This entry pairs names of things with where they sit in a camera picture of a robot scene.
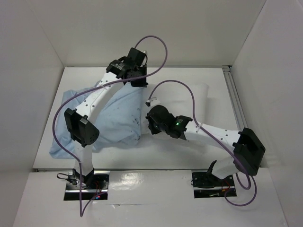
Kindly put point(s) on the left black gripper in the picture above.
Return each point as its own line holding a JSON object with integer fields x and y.
{"x": 142, "y": 83}

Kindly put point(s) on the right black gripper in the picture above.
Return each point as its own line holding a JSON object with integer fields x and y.
{"x": 151, "y": 123}

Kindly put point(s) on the white pillow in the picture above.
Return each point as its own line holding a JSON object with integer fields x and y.
{"x": 177, "y": 99}

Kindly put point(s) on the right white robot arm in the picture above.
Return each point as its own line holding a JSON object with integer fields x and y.
{"x": 186, "y": 128}

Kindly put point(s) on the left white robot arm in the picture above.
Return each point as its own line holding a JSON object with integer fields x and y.
{"x": 81, "y": 120}

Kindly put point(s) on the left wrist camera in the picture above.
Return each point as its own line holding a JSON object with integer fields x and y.
{"x": 145, "y": 58}

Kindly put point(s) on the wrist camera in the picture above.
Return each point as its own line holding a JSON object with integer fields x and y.
{"x": 152, "y": 102}
{"x": 145, "y": 58}

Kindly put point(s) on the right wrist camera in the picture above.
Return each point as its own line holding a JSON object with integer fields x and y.
{"x": 152, "y": 102}

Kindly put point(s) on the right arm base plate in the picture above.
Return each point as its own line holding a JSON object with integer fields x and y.
{"x": 208, "y": 186}

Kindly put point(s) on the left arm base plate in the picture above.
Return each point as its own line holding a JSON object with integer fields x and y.
{"x": 96, "y": 189}

